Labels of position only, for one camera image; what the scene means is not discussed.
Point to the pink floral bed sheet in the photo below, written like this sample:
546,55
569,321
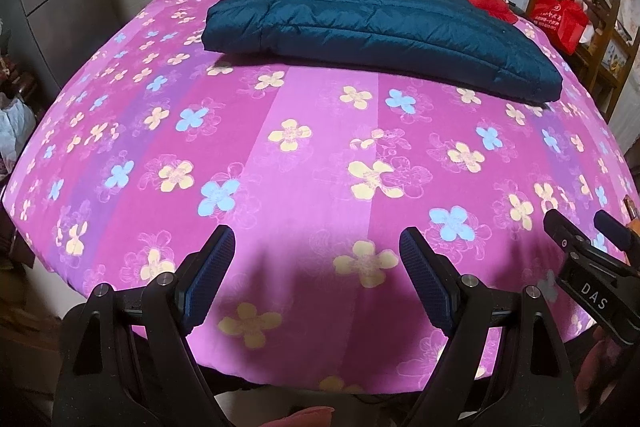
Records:
300,182

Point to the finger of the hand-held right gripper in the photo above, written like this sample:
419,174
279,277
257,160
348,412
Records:
612,229
565,234

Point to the white plastic bag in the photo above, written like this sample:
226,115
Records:
15,127

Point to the wooden chair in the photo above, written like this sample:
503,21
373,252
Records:
597,52

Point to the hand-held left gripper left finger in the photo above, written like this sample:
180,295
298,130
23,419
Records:
210,277

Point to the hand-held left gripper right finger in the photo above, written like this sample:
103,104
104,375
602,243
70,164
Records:
425,277

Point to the teal puffer jacket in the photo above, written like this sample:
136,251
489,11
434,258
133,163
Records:
375,22

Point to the red shopping bag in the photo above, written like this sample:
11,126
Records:
555,19

